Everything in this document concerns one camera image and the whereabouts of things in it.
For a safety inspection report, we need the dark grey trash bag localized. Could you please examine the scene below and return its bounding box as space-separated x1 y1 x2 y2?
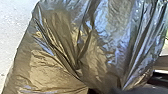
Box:
1 0 168 94

